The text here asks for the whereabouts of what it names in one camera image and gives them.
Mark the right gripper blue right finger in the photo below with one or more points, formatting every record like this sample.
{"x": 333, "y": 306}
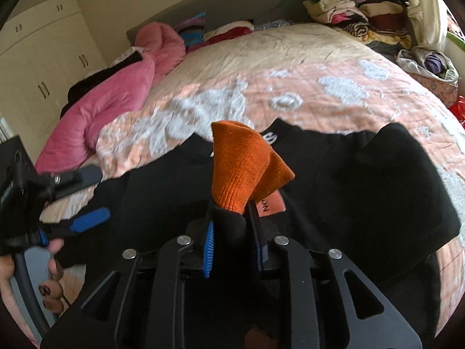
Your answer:
{"x": 260, "y": 239}

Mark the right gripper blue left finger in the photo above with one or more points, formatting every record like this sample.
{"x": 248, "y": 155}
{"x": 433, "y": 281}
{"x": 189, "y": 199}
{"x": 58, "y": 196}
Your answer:
{"x": 208, "y": 250}

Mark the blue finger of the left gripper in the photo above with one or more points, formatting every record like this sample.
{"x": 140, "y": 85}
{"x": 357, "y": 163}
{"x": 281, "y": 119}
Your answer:
{"x": 78, "y": 178}
{"x": 89, "y": 220}

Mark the black sweater orange cuffs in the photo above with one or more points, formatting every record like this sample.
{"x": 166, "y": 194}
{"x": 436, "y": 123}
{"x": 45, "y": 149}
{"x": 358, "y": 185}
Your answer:
{"x": 375, "y": 196}

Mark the floral basket with clothes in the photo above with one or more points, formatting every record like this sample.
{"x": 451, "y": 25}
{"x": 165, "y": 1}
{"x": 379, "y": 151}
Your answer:
{"x": 432, "y": 69}

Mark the left pile folded clothes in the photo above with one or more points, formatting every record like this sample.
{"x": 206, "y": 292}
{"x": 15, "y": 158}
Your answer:
{"x": 334, "y": 11}

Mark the pile folded clothes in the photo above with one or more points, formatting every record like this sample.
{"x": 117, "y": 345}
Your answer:
{"x": 375, "y": 22}
{"x": 334, "y": 11}

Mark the right pile folded clothes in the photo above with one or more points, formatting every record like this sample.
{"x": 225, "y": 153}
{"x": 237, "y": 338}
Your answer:
{"x": 375, "y": 22}

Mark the person's left hand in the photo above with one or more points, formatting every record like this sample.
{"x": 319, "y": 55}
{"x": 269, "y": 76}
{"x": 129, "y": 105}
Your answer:
{"x": 50, "y": 289}

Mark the person's right hand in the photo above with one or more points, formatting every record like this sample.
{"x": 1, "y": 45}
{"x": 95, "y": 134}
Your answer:
{"x": 257, "y": 339}

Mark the pink quilted duvet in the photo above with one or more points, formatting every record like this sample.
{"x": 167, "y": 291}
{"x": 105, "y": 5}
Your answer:
{"x": 74, "y": 139}

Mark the cream built-in wardrobe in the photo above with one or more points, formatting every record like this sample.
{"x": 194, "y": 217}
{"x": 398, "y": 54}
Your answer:
{"x": 44, "y": 51}

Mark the black garment on duvet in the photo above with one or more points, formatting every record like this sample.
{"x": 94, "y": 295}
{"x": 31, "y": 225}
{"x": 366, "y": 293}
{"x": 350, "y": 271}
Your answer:
{"x": 79, "y": 90}

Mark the peach white floral bedspread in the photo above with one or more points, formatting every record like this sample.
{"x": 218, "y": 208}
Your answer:
{"x": 310, "y": 77}

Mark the striped colourful pillow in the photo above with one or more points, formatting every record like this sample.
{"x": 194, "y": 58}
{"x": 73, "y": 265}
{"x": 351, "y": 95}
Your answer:
{"x": 192, "y": 30}

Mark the red and white folded cloth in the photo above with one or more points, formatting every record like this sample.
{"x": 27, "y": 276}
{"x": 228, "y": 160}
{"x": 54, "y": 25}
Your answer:
{"x": 228, "y": 31}

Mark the red plastic bag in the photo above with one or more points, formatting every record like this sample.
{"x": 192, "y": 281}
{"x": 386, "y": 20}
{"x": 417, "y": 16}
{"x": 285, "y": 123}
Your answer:
{"x": 458, "y": 110}

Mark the grey padded headboard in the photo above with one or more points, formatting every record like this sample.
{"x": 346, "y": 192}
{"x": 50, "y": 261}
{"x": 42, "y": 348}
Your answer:
{"x": 221, "y": 12}

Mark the green window sill cover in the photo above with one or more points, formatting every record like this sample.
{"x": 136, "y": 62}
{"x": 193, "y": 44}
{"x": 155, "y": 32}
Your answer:
{"x": 458, "y": 38}

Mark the cream window curtain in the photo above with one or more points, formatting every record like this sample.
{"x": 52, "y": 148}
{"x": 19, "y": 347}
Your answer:
{"x": 430, "y": 23}

